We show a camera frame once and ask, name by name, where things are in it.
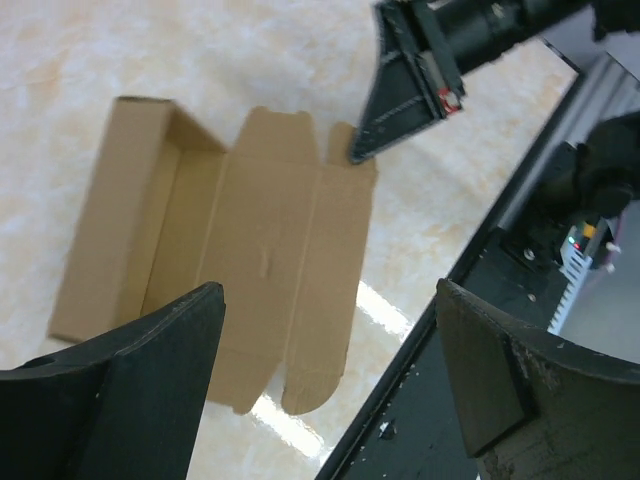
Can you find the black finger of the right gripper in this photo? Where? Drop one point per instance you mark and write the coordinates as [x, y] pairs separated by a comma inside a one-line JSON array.
[[403, 99]]

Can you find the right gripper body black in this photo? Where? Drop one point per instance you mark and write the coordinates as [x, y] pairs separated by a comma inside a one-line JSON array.
[[432, 65]]

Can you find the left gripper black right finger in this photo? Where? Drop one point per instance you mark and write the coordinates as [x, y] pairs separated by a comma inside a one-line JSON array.
[[532, 405]]

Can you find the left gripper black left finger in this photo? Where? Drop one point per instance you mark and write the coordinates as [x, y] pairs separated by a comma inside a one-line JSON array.
[[126, 404]]

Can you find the brown cardboard paper box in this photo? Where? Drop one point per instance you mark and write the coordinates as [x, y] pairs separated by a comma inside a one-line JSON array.
[[280, 226]]

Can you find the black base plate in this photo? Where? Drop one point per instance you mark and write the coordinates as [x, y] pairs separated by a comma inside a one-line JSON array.
[[583, 167]]

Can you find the grey cable duct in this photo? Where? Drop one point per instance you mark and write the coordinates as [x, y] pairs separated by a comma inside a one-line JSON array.
[[578, 251]]

